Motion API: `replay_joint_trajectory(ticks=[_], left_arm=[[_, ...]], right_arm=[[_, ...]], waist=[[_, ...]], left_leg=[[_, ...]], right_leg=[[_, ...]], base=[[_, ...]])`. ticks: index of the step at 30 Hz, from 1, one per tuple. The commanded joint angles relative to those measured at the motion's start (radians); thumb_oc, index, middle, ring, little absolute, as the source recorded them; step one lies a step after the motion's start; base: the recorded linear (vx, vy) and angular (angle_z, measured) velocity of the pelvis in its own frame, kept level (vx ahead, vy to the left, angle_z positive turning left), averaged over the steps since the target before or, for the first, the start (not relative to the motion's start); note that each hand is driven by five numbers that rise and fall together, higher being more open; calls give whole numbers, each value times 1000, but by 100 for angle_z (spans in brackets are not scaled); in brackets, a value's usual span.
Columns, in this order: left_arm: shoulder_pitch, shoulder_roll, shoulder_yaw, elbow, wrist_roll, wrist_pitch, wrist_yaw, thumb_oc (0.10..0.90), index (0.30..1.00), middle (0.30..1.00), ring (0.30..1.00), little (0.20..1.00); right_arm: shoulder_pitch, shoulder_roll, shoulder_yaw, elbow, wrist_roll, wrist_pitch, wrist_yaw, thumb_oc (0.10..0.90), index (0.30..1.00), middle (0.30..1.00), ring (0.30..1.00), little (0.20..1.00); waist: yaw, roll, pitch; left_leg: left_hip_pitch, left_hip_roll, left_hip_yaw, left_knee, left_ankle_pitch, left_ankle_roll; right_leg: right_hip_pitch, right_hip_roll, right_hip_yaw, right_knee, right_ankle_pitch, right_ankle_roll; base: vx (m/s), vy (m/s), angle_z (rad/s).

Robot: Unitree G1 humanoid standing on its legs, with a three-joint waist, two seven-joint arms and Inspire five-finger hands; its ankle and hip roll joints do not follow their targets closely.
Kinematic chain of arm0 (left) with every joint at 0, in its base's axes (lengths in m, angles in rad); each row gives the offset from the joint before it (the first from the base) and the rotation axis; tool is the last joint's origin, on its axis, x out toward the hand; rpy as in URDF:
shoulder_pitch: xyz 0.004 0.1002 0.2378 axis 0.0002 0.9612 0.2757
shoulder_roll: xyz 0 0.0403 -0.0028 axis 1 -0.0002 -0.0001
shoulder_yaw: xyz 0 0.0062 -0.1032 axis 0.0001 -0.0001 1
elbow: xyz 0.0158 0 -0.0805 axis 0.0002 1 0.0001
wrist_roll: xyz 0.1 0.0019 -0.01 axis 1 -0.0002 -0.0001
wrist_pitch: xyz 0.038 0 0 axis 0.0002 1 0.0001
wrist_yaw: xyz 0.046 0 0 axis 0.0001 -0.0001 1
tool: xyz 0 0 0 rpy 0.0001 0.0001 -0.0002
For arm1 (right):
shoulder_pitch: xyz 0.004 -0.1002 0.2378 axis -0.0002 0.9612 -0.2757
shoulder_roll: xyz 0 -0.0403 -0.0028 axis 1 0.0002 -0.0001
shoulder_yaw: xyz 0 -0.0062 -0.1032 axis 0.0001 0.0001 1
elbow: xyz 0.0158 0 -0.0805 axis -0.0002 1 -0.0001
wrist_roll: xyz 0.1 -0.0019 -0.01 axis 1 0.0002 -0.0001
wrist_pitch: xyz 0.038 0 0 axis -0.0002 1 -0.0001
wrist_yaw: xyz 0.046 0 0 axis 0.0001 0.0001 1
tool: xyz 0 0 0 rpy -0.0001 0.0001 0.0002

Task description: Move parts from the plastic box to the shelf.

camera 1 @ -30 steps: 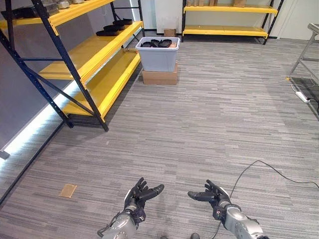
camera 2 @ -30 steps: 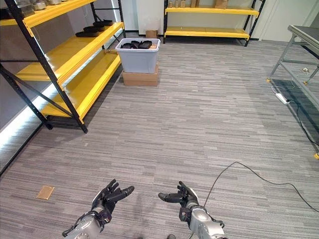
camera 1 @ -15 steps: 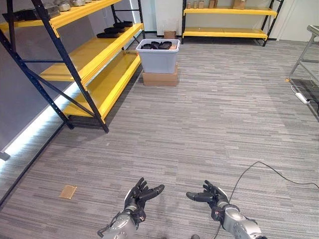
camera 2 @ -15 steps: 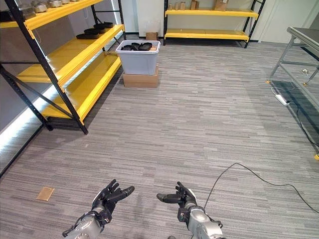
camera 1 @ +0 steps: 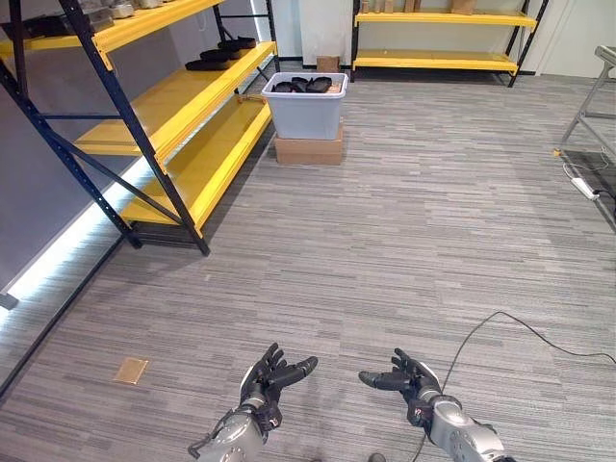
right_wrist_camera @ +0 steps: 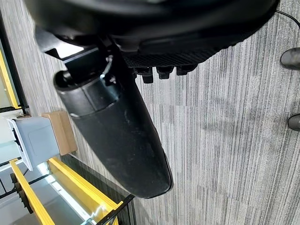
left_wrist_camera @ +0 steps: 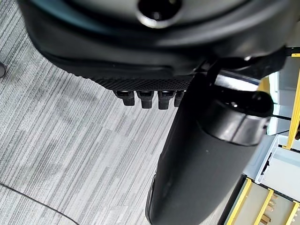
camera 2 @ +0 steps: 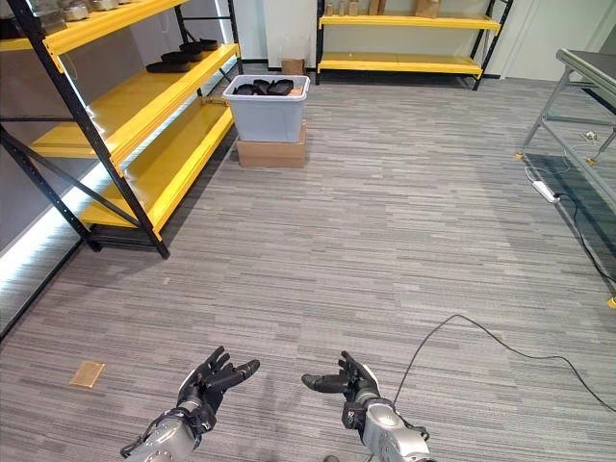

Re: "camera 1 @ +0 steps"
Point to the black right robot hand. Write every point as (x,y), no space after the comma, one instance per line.
(414,377)

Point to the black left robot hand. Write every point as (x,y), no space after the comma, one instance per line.
(269,373)

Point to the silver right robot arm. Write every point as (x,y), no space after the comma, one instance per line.
(454,426)

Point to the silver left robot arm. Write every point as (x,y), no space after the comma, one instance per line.
(236,433)

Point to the flat cardboard box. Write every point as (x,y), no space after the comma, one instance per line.
(308,151)

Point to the grey plastic box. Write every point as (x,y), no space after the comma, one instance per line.
(305,113)

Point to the large yellow shelf rack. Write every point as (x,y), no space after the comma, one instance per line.
(192,91)

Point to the small cardboard box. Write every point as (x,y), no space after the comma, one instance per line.
(328,64)

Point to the small yellow shelf rack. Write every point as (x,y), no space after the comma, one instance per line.
(433,60)

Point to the tan cardboard box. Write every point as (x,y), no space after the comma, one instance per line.
(463,6)

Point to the dark robot foot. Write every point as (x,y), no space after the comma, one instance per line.
(376,457)

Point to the brass floor plate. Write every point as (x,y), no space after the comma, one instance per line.
(131,371)

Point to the white power strip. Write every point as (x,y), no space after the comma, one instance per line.
(583,187)

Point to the brown wooden piece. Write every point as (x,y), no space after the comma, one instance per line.
(251,98)

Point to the black sole-shaped part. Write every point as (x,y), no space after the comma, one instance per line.
(238,43)
(320,85)
(207,65)
(300,83)
(219,54)
(284,87)

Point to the grey block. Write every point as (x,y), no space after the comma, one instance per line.
(98,19)
(121,8)

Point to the grey metal frame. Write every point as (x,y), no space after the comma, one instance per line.
(594,96)

